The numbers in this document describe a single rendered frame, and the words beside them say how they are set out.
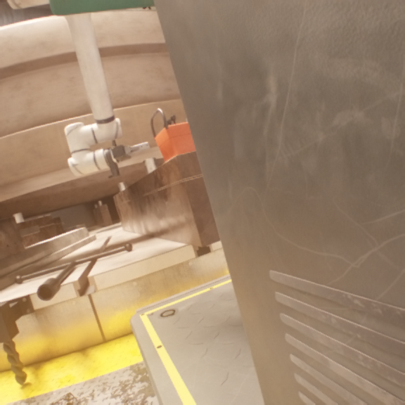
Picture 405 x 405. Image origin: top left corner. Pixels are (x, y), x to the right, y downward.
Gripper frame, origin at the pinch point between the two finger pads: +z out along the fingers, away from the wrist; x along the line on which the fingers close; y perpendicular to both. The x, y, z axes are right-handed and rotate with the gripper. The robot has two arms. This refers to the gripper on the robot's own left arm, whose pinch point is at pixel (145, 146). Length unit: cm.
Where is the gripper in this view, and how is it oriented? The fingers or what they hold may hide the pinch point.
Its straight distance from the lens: 137.0
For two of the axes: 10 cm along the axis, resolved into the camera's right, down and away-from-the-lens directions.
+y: -2.7, -9.6, -0.8
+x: 0.1, -0.9, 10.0
